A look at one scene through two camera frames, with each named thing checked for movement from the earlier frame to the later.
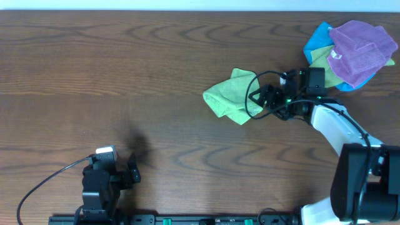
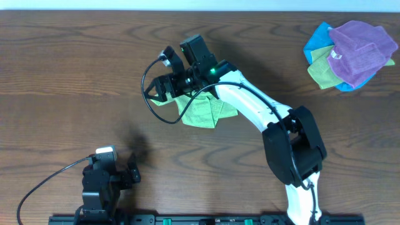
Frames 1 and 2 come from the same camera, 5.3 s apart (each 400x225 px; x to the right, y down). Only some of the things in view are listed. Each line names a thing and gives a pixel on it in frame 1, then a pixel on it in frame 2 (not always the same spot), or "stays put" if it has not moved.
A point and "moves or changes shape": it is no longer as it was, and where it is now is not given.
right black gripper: (278, 97) → (167, 86)
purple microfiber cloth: (358, 51) stays put
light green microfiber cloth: (230, 99) moves or changes shape
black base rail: (174, 220) stays put
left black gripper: (125, 176) stays put
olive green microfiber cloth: (319, 58) stays put
